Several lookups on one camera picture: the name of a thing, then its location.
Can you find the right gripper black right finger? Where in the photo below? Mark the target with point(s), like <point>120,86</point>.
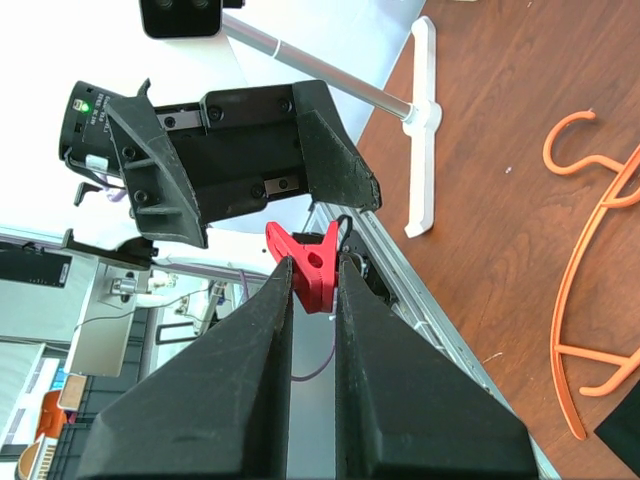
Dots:
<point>405,411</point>

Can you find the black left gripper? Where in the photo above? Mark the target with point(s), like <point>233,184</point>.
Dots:
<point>231,153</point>

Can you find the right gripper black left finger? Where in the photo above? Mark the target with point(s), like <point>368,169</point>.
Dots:
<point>217,410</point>

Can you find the red clothespin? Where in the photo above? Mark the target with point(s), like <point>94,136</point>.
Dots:
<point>315,265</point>

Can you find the black underwear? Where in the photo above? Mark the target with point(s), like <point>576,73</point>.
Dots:
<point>620,431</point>

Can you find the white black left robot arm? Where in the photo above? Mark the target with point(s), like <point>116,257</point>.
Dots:
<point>85,147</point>

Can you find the aluminium rail frame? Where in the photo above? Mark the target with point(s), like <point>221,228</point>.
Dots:
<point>415,304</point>

